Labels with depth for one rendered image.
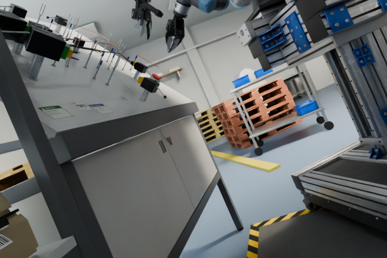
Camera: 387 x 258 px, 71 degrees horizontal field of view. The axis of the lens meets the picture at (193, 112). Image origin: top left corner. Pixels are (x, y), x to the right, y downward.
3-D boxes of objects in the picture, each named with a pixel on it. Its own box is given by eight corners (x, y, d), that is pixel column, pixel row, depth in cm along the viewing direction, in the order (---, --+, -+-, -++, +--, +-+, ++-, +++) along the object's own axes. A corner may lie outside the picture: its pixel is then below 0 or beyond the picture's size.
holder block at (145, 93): (157, 111, 114) (167, 91, 112) (134, 97, 117) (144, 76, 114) (161, 110, 119) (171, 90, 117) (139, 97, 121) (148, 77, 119)
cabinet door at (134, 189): (195, 209, 118) (159, 127, 118) (137, 310, 65) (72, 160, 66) (191, 211, 118) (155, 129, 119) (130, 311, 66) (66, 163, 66)
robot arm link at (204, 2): (223, -2, 125) (206, -11, 129) (209, -3, 116) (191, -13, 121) (217, 15, 129) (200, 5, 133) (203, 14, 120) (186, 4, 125)
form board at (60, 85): (53, 139, 62) (56, 132, 61) (-204, -42, 80) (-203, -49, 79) (192, 103, 175) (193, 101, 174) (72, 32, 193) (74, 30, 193)
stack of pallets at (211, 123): (230, 129, 818) (219, 104, 819) (239, 128, 739) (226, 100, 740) (194, 145, 796) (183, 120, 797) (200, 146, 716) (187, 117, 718)
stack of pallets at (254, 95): (243, 150, 414) (222, 102, 415) (228, 148, 494) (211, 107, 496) (305, 121, 434) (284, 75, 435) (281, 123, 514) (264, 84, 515)
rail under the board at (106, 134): (199, 110, 174) (195, 101, 174) (72, 158, 61) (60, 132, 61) (192, 114, 176) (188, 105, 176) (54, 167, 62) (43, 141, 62)
